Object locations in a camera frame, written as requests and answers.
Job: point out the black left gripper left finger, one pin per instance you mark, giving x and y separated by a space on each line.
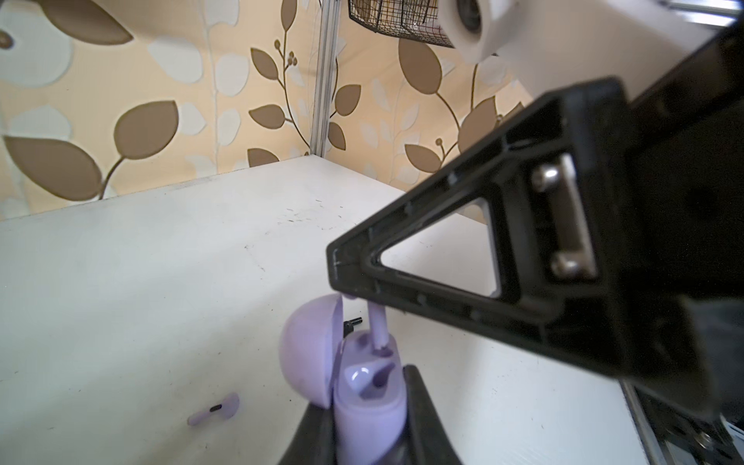
314 440

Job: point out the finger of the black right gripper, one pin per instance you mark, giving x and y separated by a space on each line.
523 239

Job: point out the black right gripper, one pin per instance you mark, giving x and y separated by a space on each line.
680 333

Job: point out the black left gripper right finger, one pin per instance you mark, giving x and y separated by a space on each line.
425 439

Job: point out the purple round earbud case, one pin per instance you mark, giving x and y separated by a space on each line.
365 389

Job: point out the purple earbud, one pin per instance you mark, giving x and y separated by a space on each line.
378 325
226 408

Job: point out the black earbud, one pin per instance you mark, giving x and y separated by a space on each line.
350 325

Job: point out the black wire basket right wall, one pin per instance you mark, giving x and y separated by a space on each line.
415 20

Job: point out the aluminium frame post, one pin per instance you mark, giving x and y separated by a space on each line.
325 76

